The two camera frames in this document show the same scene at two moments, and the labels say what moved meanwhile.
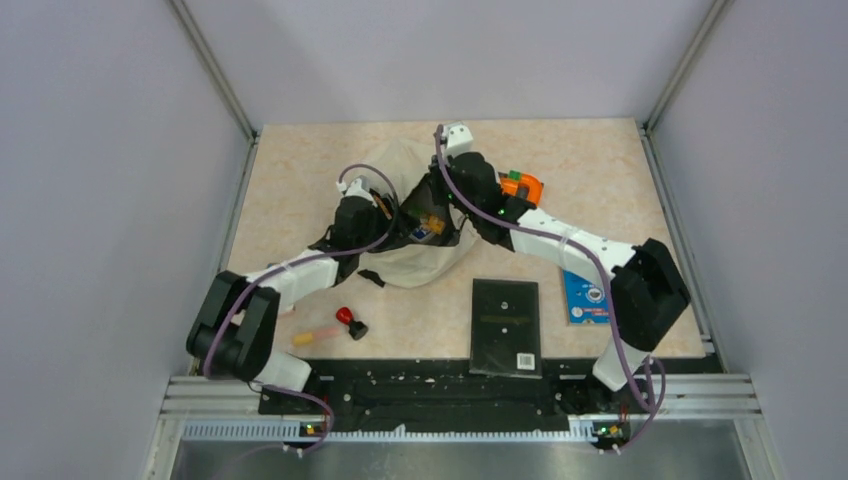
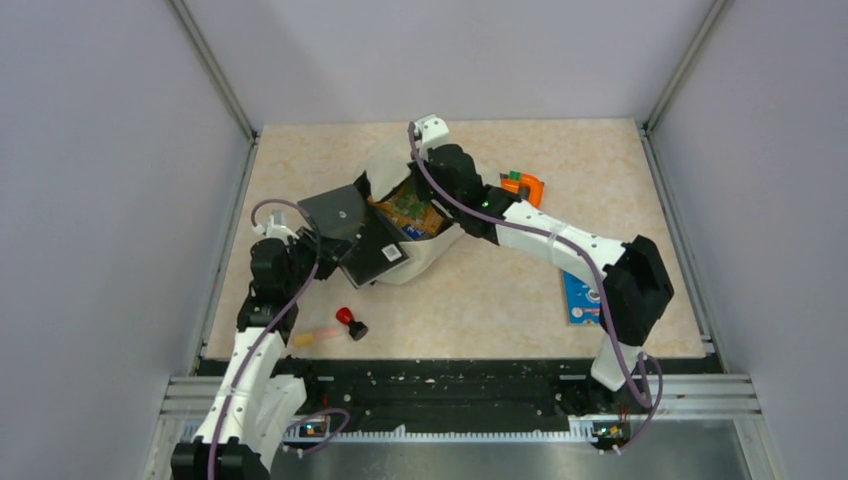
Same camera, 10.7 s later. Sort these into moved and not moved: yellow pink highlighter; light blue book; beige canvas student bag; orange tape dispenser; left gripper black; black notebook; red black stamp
Moved: black notebook; beige canvas student bag; left gripper black
Not moved: yellow pink highlighter; light blue book; red black stamp; orange tape dispenser
